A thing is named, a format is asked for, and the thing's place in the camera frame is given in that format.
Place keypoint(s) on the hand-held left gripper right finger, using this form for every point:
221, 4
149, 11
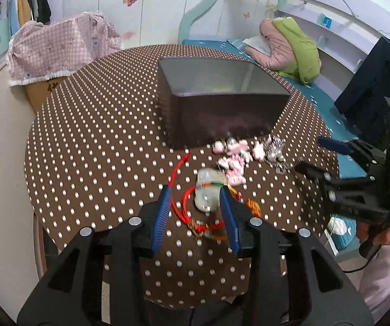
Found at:
230, 220

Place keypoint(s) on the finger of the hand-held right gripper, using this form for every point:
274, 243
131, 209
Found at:
317, 173
334, 145

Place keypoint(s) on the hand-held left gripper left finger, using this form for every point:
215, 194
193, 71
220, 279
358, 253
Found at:
162, 217

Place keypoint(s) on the grey metal tin box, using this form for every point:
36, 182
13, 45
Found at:
215, 119

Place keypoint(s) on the silver pearl jewelry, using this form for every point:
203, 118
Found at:
273, 156

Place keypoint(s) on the person's right hand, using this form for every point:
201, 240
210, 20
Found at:
363, 234

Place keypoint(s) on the blue cloud rug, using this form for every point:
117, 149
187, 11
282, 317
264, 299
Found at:
346, 236

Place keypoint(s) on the dark navy hanging jacket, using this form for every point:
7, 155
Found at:
375, 85

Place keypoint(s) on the person's pink trousers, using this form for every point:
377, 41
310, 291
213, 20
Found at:
385, 278

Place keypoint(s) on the pink and green quilt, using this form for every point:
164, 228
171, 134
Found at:
300, 47

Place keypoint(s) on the small blue box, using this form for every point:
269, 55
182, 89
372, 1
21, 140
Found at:
326, 20

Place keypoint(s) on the white pillow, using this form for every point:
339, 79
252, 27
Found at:
257, 44

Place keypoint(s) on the brown cardboard box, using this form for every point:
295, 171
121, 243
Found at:
40, 91

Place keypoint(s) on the cream cabinet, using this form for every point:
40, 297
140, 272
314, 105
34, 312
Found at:
1, 142

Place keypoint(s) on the pink checked cloth cover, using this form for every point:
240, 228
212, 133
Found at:
55, 47

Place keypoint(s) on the white wardrobe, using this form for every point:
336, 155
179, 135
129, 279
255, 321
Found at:
154, 10

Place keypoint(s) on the pink butterfly sticker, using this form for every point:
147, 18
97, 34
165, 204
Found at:
129, 0

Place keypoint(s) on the tan hanging garment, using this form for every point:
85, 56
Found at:
24, 3

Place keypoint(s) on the white wall shelves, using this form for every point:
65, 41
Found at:
337, 47

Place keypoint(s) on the teal bunk bed frame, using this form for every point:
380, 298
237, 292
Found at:
198, 13

